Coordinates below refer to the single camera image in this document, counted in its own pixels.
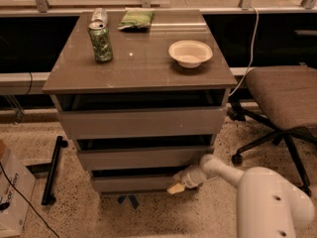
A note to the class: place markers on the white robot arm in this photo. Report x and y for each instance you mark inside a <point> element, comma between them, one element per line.
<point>267,204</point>

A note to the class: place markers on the grey drawer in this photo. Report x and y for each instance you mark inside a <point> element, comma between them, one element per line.
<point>81,125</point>
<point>132,184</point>
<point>142,158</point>

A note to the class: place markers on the grey drawer cabinet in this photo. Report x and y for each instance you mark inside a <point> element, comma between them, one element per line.
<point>141,76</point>

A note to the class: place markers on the black metal bar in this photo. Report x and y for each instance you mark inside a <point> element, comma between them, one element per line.
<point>48,197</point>

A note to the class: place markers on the grey office chair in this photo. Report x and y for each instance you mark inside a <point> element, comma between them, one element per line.
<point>287,95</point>

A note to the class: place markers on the white cardboard box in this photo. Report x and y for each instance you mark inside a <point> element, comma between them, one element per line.
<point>16,182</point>

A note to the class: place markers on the grey top drawer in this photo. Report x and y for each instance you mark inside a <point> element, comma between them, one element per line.
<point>81,125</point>

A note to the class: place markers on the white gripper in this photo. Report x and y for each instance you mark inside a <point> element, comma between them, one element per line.
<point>189,179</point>

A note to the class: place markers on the grey middle drawer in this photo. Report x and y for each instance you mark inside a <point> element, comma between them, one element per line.
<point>142,158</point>

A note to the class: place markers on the blue tape cross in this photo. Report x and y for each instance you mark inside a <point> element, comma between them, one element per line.
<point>129,197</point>

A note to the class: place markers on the grey bottom drawer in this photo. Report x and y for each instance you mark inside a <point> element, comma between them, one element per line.
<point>132,184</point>

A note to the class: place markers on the green snack bag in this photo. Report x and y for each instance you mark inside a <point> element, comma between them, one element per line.
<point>136,19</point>

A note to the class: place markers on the white paper bowl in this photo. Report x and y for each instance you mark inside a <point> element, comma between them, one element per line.
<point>190,54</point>

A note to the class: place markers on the green soda can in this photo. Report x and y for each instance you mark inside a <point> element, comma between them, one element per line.
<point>99,36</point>

